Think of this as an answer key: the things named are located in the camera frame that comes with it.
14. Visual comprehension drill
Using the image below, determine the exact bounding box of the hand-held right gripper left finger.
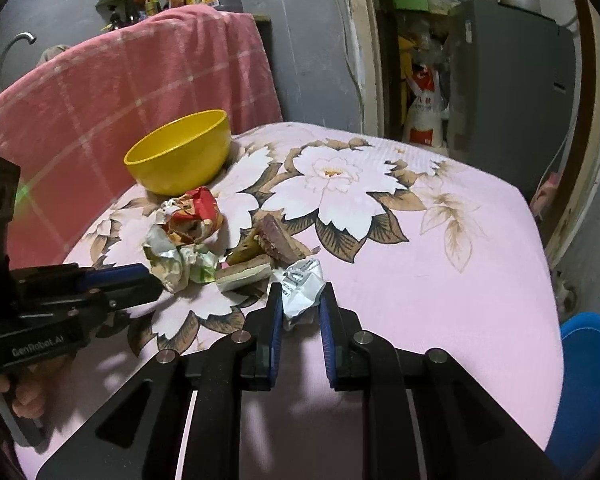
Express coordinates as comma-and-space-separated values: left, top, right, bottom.
37, 282, 285, 480

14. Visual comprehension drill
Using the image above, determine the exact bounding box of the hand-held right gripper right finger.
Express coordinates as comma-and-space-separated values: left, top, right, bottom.
319, 282, 563, 480

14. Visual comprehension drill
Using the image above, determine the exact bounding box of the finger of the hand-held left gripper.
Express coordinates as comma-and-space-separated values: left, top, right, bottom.
80, 277, 164, 313
75, 263, 152, 292

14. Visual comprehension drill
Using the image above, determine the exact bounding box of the white green wrapper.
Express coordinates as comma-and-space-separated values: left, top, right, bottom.
142, 225, 221, 293

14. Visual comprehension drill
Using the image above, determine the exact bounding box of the white paper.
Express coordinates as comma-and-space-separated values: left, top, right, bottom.
280, 257, 326, 320

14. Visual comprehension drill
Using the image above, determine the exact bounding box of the red paper pack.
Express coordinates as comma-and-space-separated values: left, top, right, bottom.
162, 186, 225, 246

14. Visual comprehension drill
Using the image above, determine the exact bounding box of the person's left hand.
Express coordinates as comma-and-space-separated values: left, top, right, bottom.
0, 362, 48, 421

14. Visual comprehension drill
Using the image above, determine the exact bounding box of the oblong sweet potato piece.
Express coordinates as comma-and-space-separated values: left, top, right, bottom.
215, 255, 273, 293

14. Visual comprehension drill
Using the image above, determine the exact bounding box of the purple brown sweet potato piece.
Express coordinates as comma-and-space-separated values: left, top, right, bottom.
257, 213, 313, 263

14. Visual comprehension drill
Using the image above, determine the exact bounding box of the yellow bowl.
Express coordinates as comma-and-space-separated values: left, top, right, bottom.
124, 109, 232, 196

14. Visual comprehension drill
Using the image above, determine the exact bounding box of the pink floral sheet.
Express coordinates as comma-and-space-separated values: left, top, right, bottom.
10, 121, 565, 480

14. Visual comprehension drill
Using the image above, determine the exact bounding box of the pink checked towel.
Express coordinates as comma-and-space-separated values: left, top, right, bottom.
0, 5, 283, 271

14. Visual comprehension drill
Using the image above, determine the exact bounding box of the white red sack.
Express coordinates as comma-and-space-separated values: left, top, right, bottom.
402, 62, 451, 148

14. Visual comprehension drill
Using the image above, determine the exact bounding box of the metal faucet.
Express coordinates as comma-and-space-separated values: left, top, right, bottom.
0, 32, 37, 93

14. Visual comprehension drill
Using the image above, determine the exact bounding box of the blue bucket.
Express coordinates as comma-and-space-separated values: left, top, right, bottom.
547, 312, 600, 466

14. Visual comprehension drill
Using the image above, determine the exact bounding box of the pink cloth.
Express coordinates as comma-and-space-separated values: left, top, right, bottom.
530, 172, 561, 218

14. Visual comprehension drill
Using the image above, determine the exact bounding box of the grey refrigerator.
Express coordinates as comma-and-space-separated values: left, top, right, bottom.
447, 0, 578, 196

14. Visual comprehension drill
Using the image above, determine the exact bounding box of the pale wooden door frame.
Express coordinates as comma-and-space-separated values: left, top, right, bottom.
347, 0, 600, 271

